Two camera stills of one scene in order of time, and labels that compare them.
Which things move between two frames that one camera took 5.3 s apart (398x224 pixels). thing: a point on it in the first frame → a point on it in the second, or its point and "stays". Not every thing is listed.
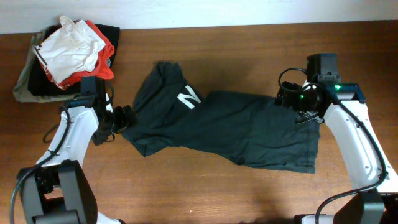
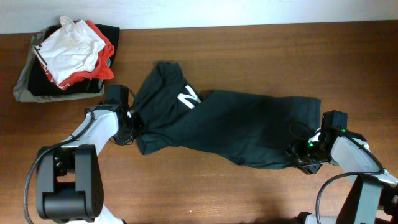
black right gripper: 290,99 → 312,167
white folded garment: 71,50 stays
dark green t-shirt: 168,115 stays
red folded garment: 102,69 stays
